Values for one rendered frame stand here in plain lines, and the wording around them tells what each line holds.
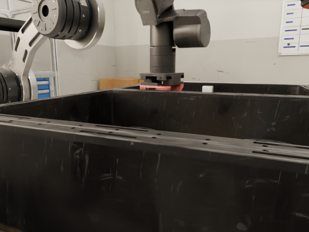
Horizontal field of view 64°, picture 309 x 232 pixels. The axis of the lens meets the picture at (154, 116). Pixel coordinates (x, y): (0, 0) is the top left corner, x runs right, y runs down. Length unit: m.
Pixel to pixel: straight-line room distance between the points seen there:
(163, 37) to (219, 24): 3.02
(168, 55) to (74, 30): 0.37
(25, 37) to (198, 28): 0.79
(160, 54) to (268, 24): 2.91
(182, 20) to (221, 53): 2.99
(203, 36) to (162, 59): 0.10
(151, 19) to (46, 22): 0.38
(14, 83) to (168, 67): 0.79
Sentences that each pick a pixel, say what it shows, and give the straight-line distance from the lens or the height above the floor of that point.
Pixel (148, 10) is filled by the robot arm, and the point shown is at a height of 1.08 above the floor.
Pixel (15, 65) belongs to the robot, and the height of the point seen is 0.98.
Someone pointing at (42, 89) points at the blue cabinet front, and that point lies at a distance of 2.48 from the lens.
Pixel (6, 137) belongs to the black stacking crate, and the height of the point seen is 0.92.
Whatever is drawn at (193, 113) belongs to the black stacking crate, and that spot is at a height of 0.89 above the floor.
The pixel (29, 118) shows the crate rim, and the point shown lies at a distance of 0.25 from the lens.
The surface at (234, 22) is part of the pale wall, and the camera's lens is 3.49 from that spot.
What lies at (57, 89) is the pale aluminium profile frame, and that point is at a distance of 2.53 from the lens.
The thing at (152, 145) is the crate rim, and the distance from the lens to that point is 0.15.
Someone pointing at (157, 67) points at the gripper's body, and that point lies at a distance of 0.54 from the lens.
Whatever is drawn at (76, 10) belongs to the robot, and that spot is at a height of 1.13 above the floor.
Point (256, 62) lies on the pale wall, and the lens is 3.38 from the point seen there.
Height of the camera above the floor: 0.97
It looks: 11 degrees down
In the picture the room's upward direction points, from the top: straight up
